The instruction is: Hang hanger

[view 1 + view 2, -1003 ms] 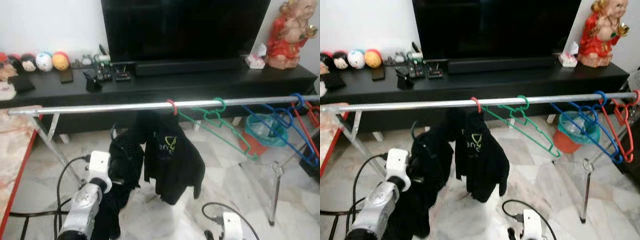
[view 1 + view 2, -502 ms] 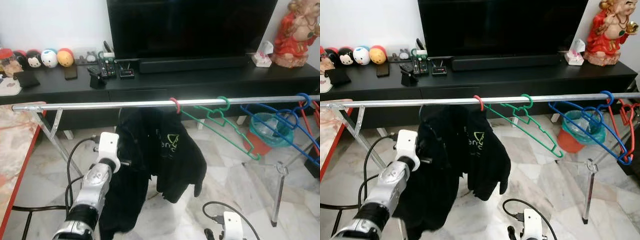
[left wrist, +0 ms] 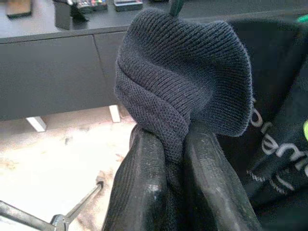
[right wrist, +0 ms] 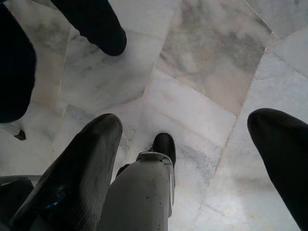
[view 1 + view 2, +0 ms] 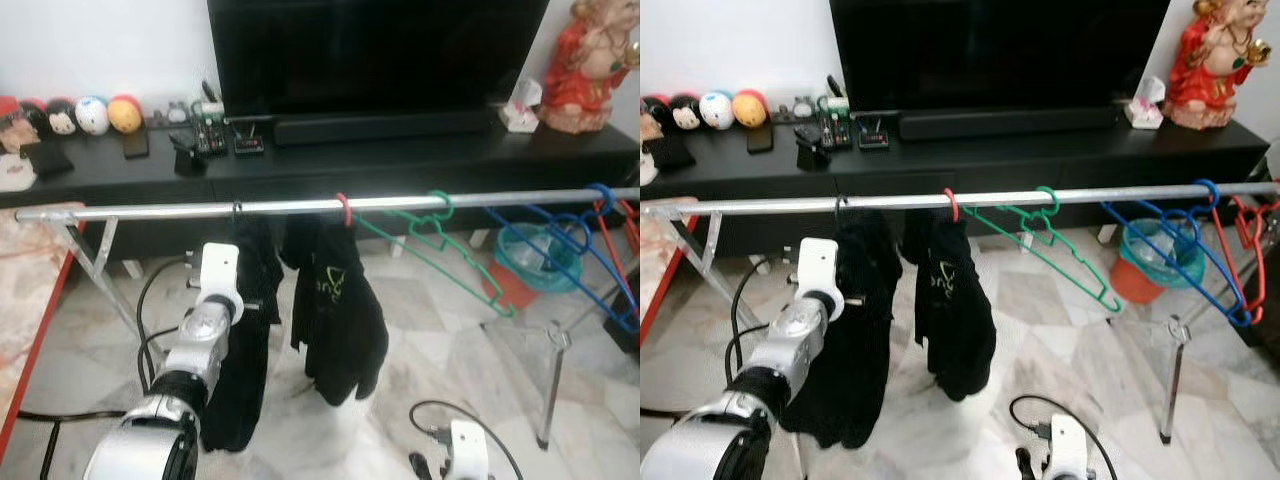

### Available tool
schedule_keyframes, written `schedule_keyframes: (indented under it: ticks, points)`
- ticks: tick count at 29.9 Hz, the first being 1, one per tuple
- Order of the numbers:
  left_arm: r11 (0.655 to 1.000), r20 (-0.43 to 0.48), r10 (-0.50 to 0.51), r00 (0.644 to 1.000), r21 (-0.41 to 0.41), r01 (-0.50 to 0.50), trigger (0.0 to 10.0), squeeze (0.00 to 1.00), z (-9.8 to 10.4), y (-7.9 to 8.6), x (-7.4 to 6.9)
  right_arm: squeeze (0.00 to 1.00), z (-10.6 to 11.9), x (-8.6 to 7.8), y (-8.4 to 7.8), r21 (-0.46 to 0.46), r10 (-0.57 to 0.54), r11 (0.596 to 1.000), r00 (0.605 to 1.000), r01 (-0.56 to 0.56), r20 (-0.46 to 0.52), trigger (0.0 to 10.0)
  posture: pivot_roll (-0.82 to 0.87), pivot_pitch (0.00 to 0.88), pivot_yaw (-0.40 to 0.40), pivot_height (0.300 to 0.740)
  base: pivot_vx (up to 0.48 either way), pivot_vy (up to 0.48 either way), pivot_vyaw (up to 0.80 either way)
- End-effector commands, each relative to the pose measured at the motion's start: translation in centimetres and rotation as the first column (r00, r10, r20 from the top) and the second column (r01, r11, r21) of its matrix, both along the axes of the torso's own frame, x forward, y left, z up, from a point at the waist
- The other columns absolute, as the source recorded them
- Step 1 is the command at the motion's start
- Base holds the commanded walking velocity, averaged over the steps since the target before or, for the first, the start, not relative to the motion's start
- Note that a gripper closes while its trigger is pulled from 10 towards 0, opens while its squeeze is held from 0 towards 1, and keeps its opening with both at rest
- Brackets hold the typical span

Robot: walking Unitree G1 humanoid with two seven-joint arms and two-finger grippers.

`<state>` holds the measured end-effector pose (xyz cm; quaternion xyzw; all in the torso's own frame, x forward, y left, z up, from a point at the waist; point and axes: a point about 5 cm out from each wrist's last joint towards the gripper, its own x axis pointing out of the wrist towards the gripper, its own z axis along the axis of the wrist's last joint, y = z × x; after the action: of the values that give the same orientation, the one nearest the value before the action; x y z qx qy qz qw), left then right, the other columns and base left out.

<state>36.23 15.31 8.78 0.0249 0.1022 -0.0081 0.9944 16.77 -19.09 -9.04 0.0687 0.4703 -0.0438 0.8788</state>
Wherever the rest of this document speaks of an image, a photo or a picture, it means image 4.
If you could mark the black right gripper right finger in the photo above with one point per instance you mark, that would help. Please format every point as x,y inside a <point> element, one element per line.
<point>284,156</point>

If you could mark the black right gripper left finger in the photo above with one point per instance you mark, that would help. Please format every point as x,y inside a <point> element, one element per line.
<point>79,173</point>

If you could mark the black garment with neon logo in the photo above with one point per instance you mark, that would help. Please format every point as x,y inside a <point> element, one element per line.
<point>14,67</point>

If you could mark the grey robot leg black foot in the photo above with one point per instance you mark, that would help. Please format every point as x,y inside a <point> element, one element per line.
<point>139,192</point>

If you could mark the silver metal clothes rack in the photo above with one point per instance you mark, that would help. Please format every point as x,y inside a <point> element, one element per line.
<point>20,136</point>

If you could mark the black trousers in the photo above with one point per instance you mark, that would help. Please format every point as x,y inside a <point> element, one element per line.
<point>101,24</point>

